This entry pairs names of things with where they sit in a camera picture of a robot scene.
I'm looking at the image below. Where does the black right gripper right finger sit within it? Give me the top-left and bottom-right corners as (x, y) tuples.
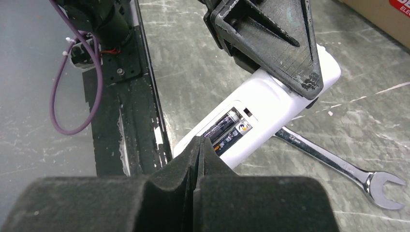
(192, 137), (339, 232)

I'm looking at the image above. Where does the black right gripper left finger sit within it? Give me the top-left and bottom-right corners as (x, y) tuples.
(1, 137), (203, 232)

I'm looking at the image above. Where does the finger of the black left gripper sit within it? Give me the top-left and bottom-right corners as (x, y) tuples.
(204, 0), (324, 100)

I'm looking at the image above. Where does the white remote control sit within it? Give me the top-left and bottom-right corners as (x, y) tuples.
(172, 44), (342, 170)

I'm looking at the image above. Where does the black AAA battery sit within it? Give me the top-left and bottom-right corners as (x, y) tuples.
(201, 110), (240, 143)
(213, 119), (252, 156)

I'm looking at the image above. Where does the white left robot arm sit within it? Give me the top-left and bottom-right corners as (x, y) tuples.
(54, 0), (324, 100)

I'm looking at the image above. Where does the tan plastic toolbox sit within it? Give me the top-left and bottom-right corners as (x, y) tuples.
(336, 0), (410, 49)

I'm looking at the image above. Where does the silver combination wrench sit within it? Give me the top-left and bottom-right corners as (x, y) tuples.
(273, 127), (406, 210)

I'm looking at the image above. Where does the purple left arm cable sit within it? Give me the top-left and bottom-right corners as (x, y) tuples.
(48, 0), (105, 136)

